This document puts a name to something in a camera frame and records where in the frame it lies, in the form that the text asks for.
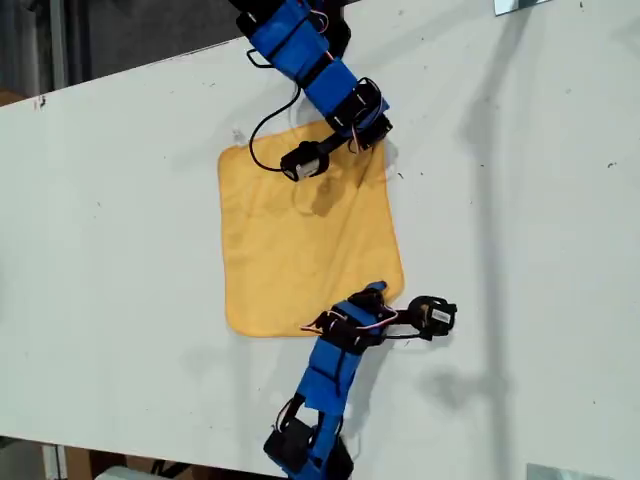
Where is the yellow square microfibre towel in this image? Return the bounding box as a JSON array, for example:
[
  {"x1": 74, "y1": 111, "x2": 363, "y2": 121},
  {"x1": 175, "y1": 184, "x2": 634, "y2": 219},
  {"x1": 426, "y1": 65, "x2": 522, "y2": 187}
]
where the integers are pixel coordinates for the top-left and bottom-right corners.
[{"x1": 216, "y1": 119, "x2": 406, "y2": 339}]

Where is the shiny metal plate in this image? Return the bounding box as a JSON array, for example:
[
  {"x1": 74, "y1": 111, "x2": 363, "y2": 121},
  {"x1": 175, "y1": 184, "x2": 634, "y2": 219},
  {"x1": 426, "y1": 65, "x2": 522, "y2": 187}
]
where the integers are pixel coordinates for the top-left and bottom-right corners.
[{"x1": 492, "y1": 0, "x2": 551, "y2": 17}]

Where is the white plastic object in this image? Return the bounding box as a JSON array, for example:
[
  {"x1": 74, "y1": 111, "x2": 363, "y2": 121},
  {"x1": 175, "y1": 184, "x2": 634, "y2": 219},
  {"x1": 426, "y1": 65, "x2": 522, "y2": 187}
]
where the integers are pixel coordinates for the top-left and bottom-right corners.
[{"x1": 94, "y1": 464, "x2": 154, "y2": 480}]

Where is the brown cardboard box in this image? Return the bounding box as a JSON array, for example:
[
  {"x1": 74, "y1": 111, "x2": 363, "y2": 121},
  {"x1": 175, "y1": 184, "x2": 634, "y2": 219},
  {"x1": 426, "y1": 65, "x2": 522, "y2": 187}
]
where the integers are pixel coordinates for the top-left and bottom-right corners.
[{"x1": 64, "y1": 446, "x2": 156, "y2": 480}]

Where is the white table leg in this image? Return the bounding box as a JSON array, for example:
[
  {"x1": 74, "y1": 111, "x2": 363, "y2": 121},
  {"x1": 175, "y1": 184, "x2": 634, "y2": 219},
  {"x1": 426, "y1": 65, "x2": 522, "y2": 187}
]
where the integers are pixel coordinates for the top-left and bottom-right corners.
[{"x1": 42, "y1": 442, "x2": 69, "y2": 480}]

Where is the red white gripper wire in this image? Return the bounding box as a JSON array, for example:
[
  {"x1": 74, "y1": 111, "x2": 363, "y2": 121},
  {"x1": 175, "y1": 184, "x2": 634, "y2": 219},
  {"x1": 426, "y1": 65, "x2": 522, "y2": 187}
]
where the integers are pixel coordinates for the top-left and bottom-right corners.
[
  {"x1": 347, "y1": 119, "x2": 369, "y2": 154},
  {"x1": 298, "y1": 299, "x2": 400, "y2": 334}
]

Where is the black camera stalk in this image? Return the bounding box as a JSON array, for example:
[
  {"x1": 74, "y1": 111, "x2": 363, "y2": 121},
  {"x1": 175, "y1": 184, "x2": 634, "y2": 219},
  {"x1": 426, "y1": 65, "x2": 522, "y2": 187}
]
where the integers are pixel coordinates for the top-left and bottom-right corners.
[
  {"x1": 382, "y1": 307, "x2": 419, "y2": 331},
  {"x1": 319, "y1": 130, "x2": 354, "y2": 157}
]

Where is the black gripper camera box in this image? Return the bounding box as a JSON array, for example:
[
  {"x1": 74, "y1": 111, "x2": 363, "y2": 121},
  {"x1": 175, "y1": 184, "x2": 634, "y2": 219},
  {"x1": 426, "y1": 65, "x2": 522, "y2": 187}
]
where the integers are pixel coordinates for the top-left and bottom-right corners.
[
  {"x1": 279, "y1": 141, "x2": 331, "y2": 184},
  {"x1": 407, "y1": 294, "x2": 459, "y2": 343}
]

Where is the grey metal frame post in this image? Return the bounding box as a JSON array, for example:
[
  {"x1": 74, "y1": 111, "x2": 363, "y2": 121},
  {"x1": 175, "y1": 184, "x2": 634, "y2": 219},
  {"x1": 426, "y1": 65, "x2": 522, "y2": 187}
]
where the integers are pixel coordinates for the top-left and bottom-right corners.
[{"x1": 48, "y1": 0, "x2": 70, "y2": 95}]

